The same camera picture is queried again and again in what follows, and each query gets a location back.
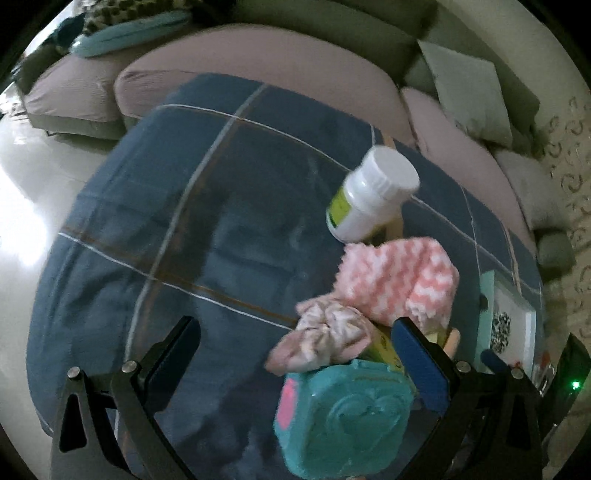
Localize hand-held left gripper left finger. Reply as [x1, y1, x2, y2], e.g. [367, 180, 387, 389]
[48, 315, 202, 480]

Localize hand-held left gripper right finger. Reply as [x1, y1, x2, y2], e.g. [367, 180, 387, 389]
[392, 316, 543, 480]

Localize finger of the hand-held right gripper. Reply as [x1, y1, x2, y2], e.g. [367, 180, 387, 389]
[481, 351, 513, 372]

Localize green tissue pack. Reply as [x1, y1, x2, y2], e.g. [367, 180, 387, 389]
[365, 325, 407, 374]

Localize white cardboard box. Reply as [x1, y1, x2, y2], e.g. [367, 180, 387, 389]
[475, 270, 539, 370]

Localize pink white fluffy cloth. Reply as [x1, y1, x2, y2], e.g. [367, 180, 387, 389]
[335, 236, 461, 333]

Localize leopard print cloth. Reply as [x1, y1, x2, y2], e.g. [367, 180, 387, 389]
[492, 311, 513, 354]

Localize teal heart toy case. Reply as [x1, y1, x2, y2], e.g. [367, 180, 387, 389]
[272, 360, 416, 478]

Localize pink patterned scrunchie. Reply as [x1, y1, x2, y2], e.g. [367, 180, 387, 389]
[265, 298, 375, 374]

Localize blue plaid blanket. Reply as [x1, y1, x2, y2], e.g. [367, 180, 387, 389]
[25, 73, 546, 480]

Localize small green pillow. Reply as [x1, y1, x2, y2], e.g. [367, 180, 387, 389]
[536, 228, 575, 280]

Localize white plastic bottle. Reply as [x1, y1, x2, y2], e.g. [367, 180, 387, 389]
[325, 145, 421, 243]

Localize grey pillow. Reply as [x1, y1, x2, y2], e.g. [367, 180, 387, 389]
[494, 150, 561, 229]

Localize light green pillow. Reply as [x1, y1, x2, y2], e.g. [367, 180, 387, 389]
[418, 41, 513, 148]

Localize pink sofa cushions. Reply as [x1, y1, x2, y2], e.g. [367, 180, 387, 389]
[14, 0, 578, 278]

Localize teal cushion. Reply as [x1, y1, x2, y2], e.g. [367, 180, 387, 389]
[71, 10, 192, 58]

